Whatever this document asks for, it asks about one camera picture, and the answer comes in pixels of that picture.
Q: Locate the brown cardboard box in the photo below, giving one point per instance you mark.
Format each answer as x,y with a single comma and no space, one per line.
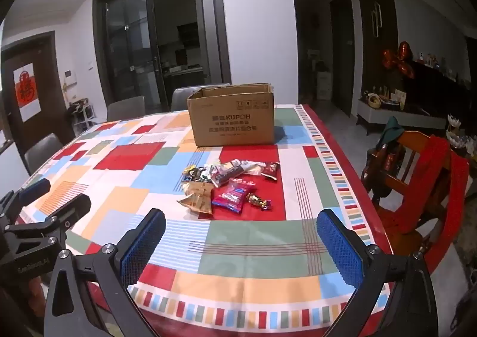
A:
231,117

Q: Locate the clear packet with pale snack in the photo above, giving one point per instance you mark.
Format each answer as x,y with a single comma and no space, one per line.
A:
253,167

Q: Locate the wooden chair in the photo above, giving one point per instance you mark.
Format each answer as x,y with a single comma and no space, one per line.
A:
406,180

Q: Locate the red foil balloons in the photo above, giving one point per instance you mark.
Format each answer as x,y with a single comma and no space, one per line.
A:
400,59

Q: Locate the grey refrigerator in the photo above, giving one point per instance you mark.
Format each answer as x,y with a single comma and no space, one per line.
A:
207,31

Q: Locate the brown snack packet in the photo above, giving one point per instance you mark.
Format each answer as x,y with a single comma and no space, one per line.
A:
197,203

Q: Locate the clear bag of candies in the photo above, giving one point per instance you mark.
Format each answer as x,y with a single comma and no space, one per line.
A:
195,174

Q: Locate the foil-wrapped candy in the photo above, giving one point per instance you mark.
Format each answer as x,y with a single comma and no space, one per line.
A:
259,202

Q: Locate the white lotus ornaments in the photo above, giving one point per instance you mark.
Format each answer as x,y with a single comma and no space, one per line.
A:
456,132

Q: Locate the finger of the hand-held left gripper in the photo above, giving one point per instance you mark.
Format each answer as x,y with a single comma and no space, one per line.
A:
70,207
35,188

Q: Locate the red and white door poster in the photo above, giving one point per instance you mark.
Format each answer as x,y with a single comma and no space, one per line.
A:
27,93

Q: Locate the white wall intercom panel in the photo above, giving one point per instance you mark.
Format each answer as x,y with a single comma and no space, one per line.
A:
70,77

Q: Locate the pink snack packet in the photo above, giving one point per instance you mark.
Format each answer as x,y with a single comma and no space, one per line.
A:
233,196

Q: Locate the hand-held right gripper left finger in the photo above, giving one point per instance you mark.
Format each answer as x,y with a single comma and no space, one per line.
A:
143,247

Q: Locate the sliding glass door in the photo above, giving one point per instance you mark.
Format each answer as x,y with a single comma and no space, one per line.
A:
126,42

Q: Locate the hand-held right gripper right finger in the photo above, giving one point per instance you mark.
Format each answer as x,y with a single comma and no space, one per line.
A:
341,247

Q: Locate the yellow basket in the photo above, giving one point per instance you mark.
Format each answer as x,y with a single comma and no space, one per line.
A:
372,100

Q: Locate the green cloth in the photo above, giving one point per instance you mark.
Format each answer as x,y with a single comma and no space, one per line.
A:
391,132

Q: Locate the dark red snack packet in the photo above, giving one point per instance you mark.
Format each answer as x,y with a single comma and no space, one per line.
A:
271,170

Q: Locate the white low sideboard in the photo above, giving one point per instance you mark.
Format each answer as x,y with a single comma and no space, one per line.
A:
402,117

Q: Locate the white storage rack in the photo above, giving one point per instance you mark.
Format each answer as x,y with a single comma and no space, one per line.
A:
82,113

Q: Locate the silver wall ornament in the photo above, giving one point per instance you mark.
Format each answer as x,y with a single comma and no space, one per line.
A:
376,18

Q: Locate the dark hallway door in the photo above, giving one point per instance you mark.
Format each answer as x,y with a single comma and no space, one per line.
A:
342,54

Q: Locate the grey dining chair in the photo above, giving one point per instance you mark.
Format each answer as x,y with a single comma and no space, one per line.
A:
126,108
182,96
41,152

